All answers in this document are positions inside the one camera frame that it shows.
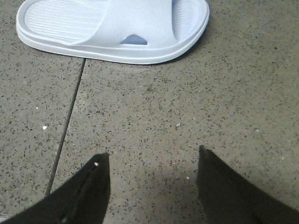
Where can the light blue slipper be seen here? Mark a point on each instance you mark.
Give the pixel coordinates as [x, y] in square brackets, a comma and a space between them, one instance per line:
[122, 31]

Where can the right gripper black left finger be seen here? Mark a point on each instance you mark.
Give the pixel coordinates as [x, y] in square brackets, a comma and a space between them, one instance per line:
[83, 199]

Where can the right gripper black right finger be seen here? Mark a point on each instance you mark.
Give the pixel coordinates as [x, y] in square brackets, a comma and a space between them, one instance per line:
[228, 198]

